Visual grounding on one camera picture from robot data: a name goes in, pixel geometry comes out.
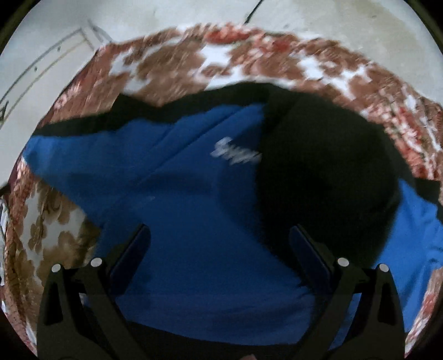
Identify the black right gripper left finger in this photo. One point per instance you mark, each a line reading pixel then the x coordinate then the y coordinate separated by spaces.
pixel 79 317

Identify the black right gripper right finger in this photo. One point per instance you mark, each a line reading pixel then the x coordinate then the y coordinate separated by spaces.
pixel 357 310

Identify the blue and black garment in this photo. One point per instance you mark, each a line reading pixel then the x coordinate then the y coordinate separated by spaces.
pixel 220 178

